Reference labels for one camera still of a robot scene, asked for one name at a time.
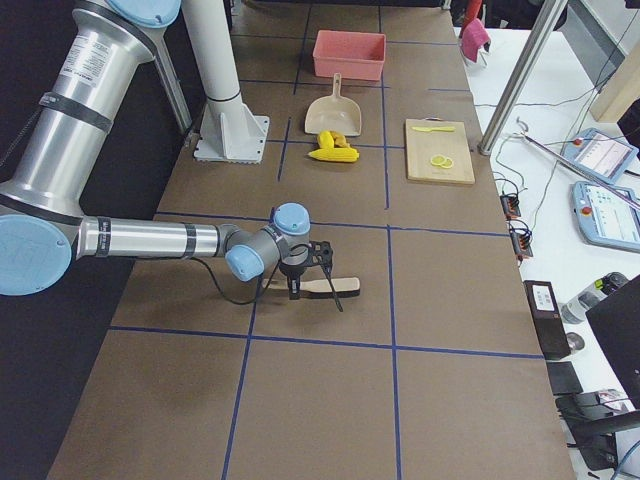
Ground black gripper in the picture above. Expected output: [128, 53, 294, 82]
[279, 241, 344, 312]

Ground beige hand brush black bristles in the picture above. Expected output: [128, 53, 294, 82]
[261, 276, 362, 300]

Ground yellow toy corn cob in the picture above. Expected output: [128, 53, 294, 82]
[308, 148, 360, 163]

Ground tan toy ginger root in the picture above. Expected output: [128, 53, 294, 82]
[330, 131, 351, 148]

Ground beige plastic dustpan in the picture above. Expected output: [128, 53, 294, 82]
[304, 73, 362, 137]

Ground pink plastic bin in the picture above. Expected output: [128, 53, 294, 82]
[312, 30, 386, 81]

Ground wooden cutting board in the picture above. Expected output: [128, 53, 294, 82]
[405, 119, 475, 185]

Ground upper lemon slice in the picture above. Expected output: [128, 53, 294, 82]
[430, 155, 448, 166]

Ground lemon slice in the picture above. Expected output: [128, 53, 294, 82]
[438, 158, 454, 169]
[430, 155, 448, 166]

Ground lower lemon slice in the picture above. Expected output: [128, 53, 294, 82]
[438, 158, 454, 169]

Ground yellow plastic knife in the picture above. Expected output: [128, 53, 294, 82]
[411, 126, 456, 133]

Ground orange connector block far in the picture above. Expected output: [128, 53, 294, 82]
[500, 193, 521, 219]

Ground orange connector block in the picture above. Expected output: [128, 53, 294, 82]
[500, 193, 521, 219]
[509, 224, 533, 262]

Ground orange connector block near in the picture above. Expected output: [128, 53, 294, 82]
[509, 224, 533, 262]

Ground black box with label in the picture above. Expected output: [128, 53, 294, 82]
[523, 280, 571, 361]

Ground grabber reach stick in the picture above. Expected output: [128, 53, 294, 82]
[516, 117, 640, 211]

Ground water bottle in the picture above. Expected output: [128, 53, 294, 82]
[560, 272, 629, 324]

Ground magenta cloth on stand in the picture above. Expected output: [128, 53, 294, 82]
[460, 19, 491, 63]

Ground near teach pendant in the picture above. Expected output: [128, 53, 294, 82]
[571, 181, 639, 252]

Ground teach pendant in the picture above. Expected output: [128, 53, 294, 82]
[571, 181, 639, 252]
[561, 128, 639, 185]

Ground black monitor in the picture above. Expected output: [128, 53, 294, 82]
[586, 276, 640, 409]

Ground far teach pendant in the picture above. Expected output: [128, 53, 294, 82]
[561, 128, 639, 185]

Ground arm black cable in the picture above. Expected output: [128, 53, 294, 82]
[192, 249, 281, 306]

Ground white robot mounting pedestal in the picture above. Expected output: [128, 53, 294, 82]
[181, 0, 270, 164]

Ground aluminium frame post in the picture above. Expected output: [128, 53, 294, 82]
[478, 0, 568, 156]

